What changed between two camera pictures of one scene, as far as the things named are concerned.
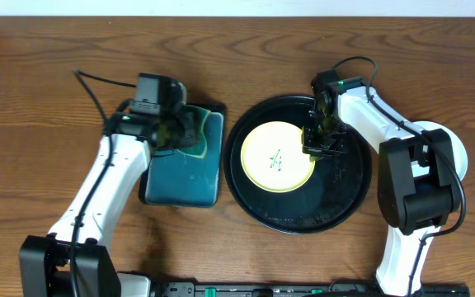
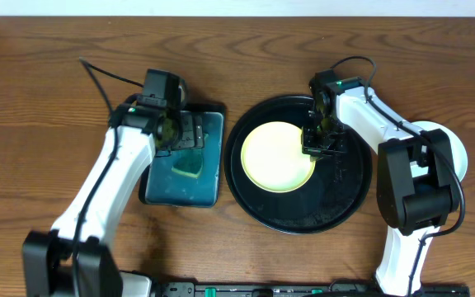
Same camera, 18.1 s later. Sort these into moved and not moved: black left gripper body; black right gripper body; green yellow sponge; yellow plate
Moved: green yellow sponge
Not moved: yellow plate; black left gripper body; black right gripper body
